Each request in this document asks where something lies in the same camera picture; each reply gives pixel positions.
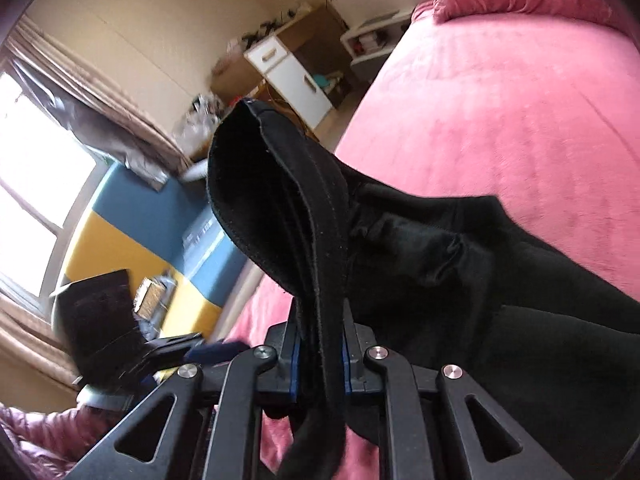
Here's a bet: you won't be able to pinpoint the maroon puffer jacket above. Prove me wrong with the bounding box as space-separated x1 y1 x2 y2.
1 404 122 479

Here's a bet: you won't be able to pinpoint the white bedside shelf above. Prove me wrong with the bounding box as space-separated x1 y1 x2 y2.
341 8 413 82

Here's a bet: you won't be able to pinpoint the beige patterned curtain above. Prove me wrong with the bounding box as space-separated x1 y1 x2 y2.
2 15 192 191

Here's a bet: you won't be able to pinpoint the blue and yellow mat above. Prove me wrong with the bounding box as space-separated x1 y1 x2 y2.
60 164 247 337

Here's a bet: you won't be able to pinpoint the white cabinet with drawer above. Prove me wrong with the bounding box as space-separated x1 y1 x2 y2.
244 36 333 131

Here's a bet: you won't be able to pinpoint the bright window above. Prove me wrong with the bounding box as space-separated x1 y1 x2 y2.
1 73 106 308

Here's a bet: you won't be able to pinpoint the black pants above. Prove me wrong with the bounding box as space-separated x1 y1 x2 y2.
207 100 639 479

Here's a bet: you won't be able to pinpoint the pink fleece bed sheet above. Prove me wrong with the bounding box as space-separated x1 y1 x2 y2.
239 11 639 479

